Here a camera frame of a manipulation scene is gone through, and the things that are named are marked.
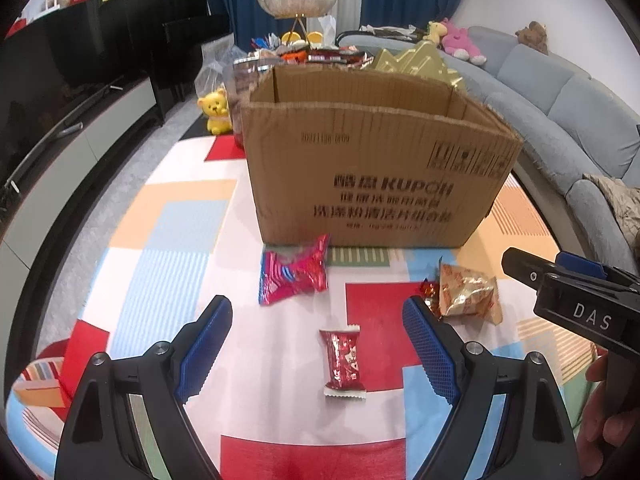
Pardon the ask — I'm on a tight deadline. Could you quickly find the pink plush toy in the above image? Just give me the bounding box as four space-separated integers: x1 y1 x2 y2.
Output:
440 17 487 65

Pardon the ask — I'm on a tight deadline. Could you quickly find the two-tier white bowl stand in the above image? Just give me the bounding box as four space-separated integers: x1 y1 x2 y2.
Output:
256 0 338 46

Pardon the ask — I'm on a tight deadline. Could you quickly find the gold foil bag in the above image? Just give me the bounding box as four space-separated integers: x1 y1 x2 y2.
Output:
372 41 468 95

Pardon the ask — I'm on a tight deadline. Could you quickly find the small red snack packet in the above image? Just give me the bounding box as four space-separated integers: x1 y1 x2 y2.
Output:
319 325 367 401

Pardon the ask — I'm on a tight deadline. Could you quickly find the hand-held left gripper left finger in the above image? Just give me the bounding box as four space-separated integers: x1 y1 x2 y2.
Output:
55 295 233 480

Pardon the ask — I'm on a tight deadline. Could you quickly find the black piano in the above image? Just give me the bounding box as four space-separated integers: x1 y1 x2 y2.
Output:
70 0 231 126

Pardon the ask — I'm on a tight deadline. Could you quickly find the large pile of assorted snacks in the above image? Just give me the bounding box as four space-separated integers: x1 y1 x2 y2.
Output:
247 34 375 70

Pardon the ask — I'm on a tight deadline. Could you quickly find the clear plastic bag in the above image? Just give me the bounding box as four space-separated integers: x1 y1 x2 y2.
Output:
194 42 251 106

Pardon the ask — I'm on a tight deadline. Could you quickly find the colourful patterned tablecloth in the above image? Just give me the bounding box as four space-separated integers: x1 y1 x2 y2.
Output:
5 132 591 480

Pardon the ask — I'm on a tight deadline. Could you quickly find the grey sofa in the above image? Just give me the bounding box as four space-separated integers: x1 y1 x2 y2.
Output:
337 25 640 261

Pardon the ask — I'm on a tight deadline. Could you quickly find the pile of clothes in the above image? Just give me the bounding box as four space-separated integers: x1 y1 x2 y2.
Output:
359 23 431 41

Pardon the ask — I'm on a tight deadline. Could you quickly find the grey television cabinet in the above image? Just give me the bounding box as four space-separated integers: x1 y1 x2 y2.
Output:
0 77 156 361

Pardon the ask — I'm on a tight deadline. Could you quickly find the small red foil candy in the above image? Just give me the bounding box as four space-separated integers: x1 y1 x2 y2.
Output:
419 280 442 317

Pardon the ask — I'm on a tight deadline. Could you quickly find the yellow bear toy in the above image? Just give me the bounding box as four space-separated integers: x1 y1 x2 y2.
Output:
196 87 231 136

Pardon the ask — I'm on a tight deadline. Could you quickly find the pink snack packet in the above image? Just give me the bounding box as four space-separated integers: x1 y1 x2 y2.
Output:
257 233 331 307

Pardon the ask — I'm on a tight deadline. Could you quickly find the brown plush toy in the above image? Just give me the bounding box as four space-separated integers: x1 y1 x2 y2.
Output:
515 21 549 55

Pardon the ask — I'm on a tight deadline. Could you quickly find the orange and gold snack packet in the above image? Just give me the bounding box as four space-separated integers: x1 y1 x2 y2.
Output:
439 262 503 326

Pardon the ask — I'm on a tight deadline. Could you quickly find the person's right hand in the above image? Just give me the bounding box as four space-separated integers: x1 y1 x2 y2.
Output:
575 352 626 480

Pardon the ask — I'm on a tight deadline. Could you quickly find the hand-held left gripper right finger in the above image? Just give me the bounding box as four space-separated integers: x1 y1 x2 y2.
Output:
403 295 581 480

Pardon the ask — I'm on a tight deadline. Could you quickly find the brown cardboard box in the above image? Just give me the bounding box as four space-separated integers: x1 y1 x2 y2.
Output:
241 65 525 250

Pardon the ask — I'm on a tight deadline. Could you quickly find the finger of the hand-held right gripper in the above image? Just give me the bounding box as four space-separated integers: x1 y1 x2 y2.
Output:
502 247 626 346
556 251 640 293

